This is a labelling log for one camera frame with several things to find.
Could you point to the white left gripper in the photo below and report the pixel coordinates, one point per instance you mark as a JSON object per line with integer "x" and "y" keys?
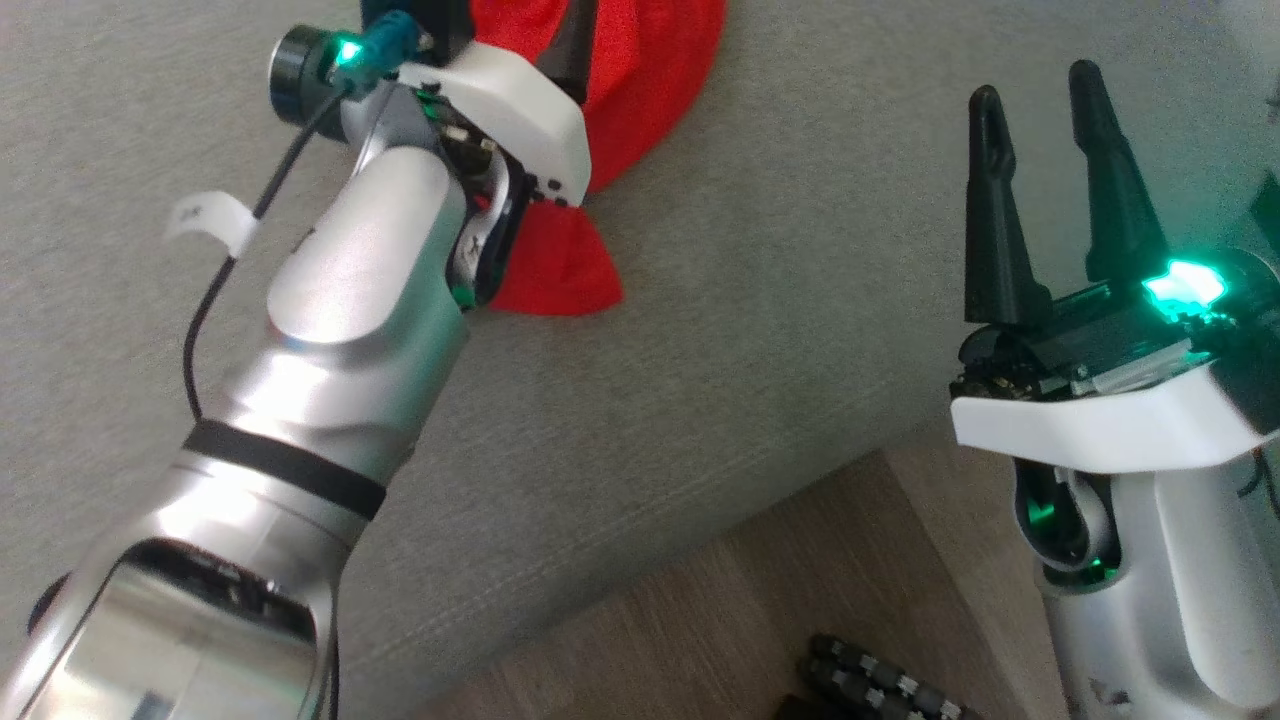
{"x": 520, "y": 110}

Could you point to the red basketball jersey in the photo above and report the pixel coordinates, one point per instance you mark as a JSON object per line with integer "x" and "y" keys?
{"x": 650, "y": 80}

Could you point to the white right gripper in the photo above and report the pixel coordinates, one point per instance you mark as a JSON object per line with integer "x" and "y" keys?
{"x": 1100, "y": 430}

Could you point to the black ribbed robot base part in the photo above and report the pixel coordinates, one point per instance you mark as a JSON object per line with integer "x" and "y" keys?
{"x": 860, "y": 680}

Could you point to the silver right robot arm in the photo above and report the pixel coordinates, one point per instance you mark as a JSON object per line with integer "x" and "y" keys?
{"x": 1200, "y": 600}

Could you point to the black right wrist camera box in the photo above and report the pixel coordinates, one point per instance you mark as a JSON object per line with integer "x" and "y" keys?
{"x": 1255, "y": 340}

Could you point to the grey fabric sofa seat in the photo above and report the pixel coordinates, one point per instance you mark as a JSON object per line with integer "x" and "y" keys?
{"x": 750, "y": 350}

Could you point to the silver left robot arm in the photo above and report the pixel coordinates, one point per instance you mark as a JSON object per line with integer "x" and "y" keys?
{"x": 360, "y": 260}

